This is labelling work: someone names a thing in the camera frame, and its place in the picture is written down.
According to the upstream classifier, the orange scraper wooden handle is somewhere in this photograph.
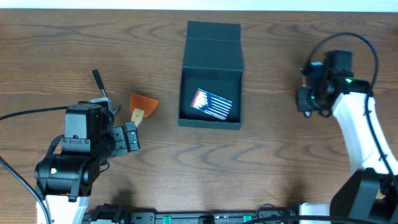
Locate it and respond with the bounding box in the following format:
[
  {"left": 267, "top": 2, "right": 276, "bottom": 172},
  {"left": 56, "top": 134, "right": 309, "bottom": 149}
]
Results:
[{"left": 129, "top": 93, "right": 159, "bottom": 126}]

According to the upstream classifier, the hammer with black grip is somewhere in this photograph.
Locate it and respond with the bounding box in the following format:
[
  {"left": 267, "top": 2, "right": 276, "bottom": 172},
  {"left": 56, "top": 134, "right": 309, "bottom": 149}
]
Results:
[{"left": 90, "top": 69, "right": 121, "bottom": 115}]

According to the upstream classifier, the blue precision screwdriver set case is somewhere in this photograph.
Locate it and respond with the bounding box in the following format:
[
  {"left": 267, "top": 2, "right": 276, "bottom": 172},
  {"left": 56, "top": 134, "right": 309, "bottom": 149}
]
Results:
[{"left": 190, "top": 88, "right": 233, "bottom": 121}]

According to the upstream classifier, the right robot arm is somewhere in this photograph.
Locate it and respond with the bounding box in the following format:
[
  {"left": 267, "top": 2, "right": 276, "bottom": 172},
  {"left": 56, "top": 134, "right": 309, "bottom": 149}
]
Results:
[{"left": 296, "top": 62, "right": 397, "bottom": 223}]

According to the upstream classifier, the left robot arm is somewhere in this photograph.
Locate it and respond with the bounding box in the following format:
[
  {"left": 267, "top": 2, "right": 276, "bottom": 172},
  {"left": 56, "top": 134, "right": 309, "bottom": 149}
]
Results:
[{"left": 35, "top": 121, "right": 140, "bottom": 223}]

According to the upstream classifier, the dark green open box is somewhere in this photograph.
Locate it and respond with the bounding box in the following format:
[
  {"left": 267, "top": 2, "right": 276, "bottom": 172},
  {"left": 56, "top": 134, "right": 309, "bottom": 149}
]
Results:
[{"left": 178, "top": 21, "right": 244, "bottom": 130}]

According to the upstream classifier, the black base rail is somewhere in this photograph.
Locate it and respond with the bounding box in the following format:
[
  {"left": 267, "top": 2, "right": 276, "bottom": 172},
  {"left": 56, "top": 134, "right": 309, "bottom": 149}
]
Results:
[{"left": 82, "top": 203, "right": 360, "bottom": 224}]

